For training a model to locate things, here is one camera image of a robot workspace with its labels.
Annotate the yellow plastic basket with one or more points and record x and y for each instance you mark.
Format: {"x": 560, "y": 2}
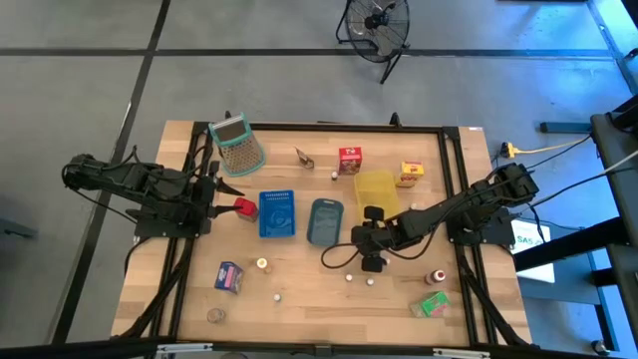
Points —
{"x": 376, "y": 192}

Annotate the blue metal bar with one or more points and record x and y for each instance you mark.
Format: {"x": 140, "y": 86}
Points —
{"x": 565, "y": 127}

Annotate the red bottle with white cap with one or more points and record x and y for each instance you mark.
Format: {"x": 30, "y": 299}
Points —
{"x": 437, "y": 275}

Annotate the blue plastic basket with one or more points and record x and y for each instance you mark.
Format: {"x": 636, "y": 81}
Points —
{"x": 276, "y": 214}

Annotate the red Froot Loops box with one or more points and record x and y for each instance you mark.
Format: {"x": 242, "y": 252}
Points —
{"x": 350, "y": 160}

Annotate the yellow Corn Pops box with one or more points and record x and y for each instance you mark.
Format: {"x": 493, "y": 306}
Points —
{"x": 412, "y": 172}

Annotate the brown paper packet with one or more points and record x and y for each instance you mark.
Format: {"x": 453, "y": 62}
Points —
{"x": 305, "y": 159}

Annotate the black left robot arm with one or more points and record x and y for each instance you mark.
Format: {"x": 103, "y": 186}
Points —
{"x": 149, "y": 187}

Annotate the orange yellow-capped squeeze bottle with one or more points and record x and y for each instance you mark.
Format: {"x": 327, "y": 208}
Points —
{"x": 262, "y": 263}

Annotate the blue Frosted Flakes box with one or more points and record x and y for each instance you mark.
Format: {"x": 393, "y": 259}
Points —
{"x": 228, "y": 277}

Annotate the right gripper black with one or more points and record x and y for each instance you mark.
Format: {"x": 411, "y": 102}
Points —
{"x": 373, "y": 237}

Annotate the grey-teal plastic basket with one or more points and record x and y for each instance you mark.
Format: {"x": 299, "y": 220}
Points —
{"x": 324, "y": 222}

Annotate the green packaged sponge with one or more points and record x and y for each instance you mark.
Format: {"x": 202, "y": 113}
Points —
{"x": 432, "y": 304}

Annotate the black aluminium table frame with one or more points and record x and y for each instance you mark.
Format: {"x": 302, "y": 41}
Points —
{"x": 319, "y": 126}

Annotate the red spice jar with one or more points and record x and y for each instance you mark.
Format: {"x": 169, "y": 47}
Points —
{"x": 245, "y": 207}

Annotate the small clear glass jar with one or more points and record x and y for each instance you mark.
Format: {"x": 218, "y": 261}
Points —
{"x": 216, "y": 315}

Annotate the dark grey side table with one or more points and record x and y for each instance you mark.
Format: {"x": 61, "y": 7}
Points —
{"x": 615, "y": 164}

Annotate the white printed sign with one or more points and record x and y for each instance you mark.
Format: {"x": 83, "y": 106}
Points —
{"x": 543, "y": 273}

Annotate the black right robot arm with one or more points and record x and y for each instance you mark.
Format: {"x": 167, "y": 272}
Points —
{"x": 448, "y": 209}

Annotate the black floor fan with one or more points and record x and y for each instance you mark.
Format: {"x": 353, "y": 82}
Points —
{"x": 371, "y": 22}

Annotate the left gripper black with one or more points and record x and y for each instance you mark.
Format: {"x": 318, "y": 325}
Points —
{"x": 207, "y": 199}

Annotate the black caster wheel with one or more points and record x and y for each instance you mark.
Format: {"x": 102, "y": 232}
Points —
{"x": 600, "y": 346}

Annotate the black rig beam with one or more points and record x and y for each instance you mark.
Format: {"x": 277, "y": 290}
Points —
{"x": 99, "y": 349}

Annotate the teal-framed metal box grater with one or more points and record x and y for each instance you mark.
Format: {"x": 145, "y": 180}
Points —
{"x": 241, "y": 152}

